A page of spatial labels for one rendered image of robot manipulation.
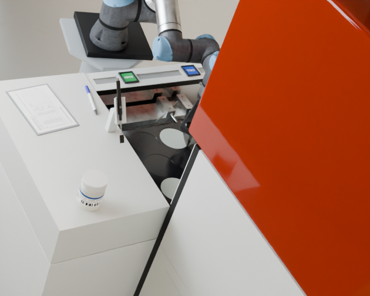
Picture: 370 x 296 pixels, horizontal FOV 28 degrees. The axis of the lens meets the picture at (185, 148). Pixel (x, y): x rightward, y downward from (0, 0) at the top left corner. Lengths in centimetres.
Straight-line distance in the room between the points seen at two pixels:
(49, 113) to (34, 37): 203
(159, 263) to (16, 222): 45
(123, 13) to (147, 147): 62
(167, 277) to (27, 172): 52
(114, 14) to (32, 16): 174
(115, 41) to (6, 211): 86
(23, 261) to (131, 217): 40
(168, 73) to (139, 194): 65
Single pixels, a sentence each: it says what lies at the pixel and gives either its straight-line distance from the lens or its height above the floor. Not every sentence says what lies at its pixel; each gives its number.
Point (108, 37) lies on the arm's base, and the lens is 286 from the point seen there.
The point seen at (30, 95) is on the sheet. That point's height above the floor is 97.
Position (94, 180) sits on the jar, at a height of 106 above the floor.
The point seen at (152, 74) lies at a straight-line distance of 263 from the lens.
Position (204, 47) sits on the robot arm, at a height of 124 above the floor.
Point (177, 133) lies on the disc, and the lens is 250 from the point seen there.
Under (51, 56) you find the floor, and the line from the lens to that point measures 421.
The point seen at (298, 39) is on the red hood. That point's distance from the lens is 162.
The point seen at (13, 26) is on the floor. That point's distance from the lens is 439.
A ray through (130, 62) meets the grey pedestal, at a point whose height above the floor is 82.
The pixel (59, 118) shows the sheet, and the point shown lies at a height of 97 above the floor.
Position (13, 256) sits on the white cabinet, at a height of 60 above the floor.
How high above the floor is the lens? 246
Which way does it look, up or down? 39 degrees down
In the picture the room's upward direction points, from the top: 22 degrees clockwise
